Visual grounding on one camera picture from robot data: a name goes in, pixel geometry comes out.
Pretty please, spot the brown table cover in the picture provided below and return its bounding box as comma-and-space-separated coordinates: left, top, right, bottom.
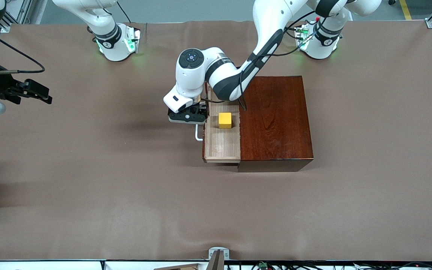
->
0, 21, 432, 262

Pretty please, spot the dark red wooden cabinet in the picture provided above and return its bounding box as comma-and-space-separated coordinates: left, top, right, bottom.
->
237, 76, 314, 173

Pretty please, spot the light wooden drawer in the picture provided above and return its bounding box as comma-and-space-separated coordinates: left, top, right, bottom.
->
195, 83, 242, 163

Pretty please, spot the beige metal bar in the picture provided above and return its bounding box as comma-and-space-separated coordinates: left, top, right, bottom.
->
205, 250, 225, 270

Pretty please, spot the small metal bracket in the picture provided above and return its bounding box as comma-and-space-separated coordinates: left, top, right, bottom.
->
208, 247, 230, 260

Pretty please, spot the brown cardboard piece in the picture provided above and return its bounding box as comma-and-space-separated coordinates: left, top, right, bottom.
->
152, 263, 201, 270

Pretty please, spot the yellow cube block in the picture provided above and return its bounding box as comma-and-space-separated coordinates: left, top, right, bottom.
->
218, 112, 233, 129

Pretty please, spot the thin black base cable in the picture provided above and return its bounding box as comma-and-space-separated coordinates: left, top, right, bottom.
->
117, 0, 132, 24

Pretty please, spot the yellow floor tape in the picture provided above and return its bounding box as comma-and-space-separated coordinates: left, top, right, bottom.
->
400, 0, 413, 20

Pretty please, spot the aluminium frame rack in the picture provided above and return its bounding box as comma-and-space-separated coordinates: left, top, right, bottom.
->
0, 0, 33, 32

